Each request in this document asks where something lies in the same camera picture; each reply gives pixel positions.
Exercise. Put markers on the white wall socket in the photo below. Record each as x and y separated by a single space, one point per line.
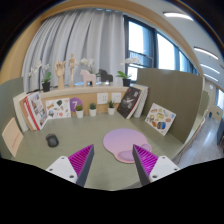
102 98
116 97

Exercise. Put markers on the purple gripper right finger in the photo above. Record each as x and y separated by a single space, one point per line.
150 167

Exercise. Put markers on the grey curtain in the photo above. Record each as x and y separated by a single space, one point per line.
96 34

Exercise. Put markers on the white wall socket right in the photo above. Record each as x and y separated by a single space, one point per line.
116 97

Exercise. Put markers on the black horse figurine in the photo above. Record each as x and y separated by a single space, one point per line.
105 76

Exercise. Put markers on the white orchid black pot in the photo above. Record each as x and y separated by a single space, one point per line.
126 78
44 77

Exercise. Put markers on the red white magazine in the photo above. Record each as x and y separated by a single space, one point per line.
36 110

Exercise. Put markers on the wooden hand model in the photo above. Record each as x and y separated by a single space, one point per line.
60 70

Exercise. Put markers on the white wall socket left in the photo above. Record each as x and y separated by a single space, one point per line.
102 98

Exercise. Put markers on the purple round number sign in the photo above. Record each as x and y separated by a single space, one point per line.
74 102

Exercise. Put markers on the small plant white pot right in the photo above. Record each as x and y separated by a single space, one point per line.
111 107

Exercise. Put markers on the white picture card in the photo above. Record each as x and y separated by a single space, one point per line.
58 108

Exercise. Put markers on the white orchid black pot right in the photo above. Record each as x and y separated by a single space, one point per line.
126 78

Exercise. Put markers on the white book behind black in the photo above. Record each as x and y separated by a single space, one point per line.
143 97

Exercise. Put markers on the white book far left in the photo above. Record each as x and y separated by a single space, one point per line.
19 113

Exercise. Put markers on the colourful picture board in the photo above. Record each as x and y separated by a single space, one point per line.
160 118

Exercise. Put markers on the tan paper card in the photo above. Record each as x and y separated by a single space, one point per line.
12 136

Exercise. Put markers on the black computer mouse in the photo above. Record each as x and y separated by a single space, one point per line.
52 140

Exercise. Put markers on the small plant white pot middle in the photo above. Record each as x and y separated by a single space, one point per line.
92 109

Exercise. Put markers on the small plant white pot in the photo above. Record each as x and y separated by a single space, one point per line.
79 111
111 107
92 109

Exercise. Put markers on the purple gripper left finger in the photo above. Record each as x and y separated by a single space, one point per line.
74 168

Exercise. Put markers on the wooden mannequin figure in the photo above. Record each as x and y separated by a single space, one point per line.
72 64

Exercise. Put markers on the white orchid black pot left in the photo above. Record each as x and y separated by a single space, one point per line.
44 77

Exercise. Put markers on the white orchid behind horse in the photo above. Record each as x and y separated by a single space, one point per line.
89 62

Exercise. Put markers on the pink mouse pad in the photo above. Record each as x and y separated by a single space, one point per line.
120 143

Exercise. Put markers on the pink horse figurine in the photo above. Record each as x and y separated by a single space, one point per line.
88 77

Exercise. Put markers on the small plant white pot left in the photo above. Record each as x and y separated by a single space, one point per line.
79 111

